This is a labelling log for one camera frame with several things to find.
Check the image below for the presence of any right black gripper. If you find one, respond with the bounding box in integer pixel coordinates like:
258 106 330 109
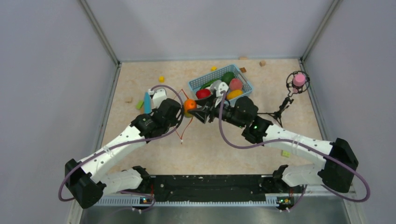
190 92 246 128

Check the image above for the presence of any red tomato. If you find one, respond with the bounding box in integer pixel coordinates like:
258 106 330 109
195 89 212 99

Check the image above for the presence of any orange green mango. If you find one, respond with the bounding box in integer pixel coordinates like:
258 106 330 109
184 98 197 118

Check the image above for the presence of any clear zip top bag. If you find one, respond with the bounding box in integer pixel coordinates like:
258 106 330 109
175 89 193 145

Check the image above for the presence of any green chili pepper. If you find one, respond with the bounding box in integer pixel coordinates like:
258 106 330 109
200 78 219 90

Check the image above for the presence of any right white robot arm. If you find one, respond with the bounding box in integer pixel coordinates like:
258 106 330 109
187 89 359 193

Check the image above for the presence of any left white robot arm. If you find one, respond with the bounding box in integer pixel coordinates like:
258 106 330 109
58 85 184 209

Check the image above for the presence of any blue cylindrical bottle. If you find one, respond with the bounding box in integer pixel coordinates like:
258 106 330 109
143 92 152 114

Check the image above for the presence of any light blue plastic basket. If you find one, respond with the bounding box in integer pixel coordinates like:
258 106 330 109
188 64 253 106

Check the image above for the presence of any yellow lemon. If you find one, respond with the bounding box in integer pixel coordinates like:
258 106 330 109
226 89 244 100

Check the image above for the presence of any green block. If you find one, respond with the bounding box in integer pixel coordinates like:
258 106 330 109
135 100 144 110

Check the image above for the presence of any pink peach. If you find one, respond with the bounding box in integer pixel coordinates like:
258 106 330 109
228 78 243 91

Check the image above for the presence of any beige wooden block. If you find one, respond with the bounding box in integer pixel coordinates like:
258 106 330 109
125 97 133 103

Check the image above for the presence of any brown cube block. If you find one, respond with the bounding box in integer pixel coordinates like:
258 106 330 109
239 67 247 73

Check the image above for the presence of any light green lego brick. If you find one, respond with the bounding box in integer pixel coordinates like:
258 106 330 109
281 150 291 158

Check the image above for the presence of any pink microphone on tripod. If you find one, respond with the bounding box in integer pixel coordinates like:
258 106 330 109
258 70 311 127

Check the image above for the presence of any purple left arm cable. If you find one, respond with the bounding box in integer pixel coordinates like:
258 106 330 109
58 84 185 213

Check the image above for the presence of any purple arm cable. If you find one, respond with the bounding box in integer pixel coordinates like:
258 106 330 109
58 84 185 213
218 91 371 213

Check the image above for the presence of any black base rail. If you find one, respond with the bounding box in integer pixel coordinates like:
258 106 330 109
134 175 303 202

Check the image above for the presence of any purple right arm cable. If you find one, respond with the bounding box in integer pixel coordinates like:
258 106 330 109
218 91 371 213

